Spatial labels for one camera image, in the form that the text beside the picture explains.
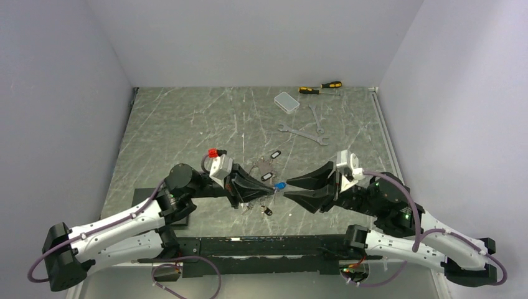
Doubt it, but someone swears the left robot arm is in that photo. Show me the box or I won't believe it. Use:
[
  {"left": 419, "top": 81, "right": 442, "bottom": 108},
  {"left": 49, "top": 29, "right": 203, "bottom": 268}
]
[{"left": 42, "top": 163, "right": 275, "bottom": 292}]

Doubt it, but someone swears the black flat box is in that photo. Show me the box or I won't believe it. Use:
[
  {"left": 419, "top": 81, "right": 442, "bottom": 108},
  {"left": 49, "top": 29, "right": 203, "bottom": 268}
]
[{"left": 131, "top": 188, "right": 190, "bottom": 229}]

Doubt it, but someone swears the blue key tag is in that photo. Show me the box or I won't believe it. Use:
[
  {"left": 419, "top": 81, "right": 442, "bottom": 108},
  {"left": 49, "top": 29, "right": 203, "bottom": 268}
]
[{"left": 274, "top": 182, "right": 287, "bottom": 192}]

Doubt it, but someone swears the large silver wrench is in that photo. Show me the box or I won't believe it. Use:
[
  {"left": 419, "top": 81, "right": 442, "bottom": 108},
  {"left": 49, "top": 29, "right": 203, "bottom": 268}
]
[{"left": 278, "top": 123, "right": 329, "bottom": 146}]

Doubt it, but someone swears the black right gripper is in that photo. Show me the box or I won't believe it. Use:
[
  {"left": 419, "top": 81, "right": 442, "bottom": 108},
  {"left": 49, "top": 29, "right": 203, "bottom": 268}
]
[{"left": 281, "top": 161, "right": 380, "bottom": 216}]

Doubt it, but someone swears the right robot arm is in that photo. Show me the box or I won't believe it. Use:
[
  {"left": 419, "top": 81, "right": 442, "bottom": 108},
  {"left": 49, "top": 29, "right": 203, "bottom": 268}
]
[{"left": 285, "top": 162, "right": 507, "bottom": 287}]

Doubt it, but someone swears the small silver wrench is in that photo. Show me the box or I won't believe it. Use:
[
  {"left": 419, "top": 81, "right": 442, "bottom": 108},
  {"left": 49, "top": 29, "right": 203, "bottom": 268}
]
[{"left": 309, "top": 104, "right": 324, "bottom": 135}]

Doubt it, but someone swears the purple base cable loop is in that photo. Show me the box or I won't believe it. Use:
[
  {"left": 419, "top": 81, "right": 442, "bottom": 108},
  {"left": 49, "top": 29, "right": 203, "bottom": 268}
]
[{"left": 151, "top": 255, "right": 223, "bottom": 299}]

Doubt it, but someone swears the yellow black screwdriver rear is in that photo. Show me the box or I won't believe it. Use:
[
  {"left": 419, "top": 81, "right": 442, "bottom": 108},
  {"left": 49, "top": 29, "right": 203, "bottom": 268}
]
[{"left": 318, "top": 81, "right": 342, "bottom": 89}]

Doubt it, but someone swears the yellow black screwdriver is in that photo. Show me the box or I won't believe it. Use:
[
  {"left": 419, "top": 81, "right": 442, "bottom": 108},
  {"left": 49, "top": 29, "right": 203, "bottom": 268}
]
[
  {"left": 318, "top": 81, "right": 342, "bottom": 89},
  {"left": 298, "top": 87, "right": 341, "bottom": 96}
]

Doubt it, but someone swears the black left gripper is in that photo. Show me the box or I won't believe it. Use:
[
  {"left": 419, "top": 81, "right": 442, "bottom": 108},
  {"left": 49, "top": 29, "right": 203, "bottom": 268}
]
[{"left": 187, "top": 163, "right": 275, "bottom": 209}]

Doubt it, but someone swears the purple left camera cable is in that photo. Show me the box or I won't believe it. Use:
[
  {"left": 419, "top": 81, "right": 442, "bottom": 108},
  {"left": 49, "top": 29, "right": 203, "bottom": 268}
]
[{"left": 27, "top": 148, "right": 228, "bottom": 284}]

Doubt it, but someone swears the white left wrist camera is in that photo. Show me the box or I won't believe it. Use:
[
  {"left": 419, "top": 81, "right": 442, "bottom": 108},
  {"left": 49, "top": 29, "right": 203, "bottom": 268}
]
[{"left": 209, "top": 154, "right": 233, "bottom": 184}]

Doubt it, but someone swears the black key tag white label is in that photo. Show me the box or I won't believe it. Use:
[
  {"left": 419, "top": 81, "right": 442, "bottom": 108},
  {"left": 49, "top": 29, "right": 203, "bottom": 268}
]
[{"left": 260, "top": 172, "right": 274, "bottom": 182}]

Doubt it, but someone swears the clear plastic box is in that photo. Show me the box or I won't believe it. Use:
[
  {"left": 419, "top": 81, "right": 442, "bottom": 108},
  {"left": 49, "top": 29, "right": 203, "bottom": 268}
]
[{"left": 274, "top": 92, "right": 300, "bottom": 114}]

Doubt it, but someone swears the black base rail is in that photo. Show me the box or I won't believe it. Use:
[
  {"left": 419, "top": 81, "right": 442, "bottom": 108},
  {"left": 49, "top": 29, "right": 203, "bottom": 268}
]
[{"left": 137, "top": 232, "right": 367, "bottom": 278}]

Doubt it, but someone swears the metal key organizer plate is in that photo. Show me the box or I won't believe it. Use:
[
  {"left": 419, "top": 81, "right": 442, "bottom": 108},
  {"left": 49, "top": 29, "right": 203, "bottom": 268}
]
[{"left": 241, "top": 156, "right": 276, "bottom": 214}]

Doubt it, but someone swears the yellow black screwdriver front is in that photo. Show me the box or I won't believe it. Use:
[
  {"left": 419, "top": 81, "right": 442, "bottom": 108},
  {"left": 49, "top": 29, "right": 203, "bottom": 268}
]
[{"left": 298, "top": 87, "right": 341, "bottom": 96}]

